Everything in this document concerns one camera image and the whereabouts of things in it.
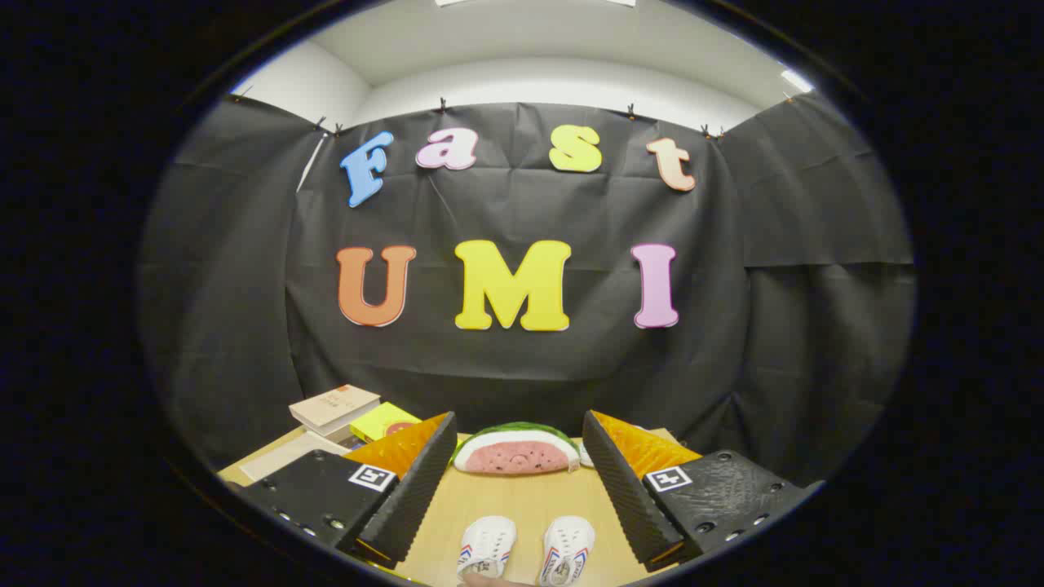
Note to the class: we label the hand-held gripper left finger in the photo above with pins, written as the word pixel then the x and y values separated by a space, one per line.
pixel 416 481

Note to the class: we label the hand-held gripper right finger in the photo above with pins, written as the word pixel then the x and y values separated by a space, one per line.
pixel 624 489

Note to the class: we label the white striped canvas shoe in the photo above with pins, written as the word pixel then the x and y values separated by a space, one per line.
pixel 487 546
pixel 567 550

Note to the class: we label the cream fabric storage box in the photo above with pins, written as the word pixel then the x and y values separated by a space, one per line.
pixel 285 458

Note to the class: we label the small white plush toy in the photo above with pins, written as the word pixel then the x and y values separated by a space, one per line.
pixel 585 455

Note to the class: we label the yellow book with red circle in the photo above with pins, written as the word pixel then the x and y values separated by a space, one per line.
pixel 383 422

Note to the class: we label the watermelon slice plush toy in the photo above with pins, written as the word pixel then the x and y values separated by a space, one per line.
pixel 518 452

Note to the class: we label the beige book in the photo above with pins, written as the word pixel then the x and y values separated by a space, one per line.
pixel 334 406

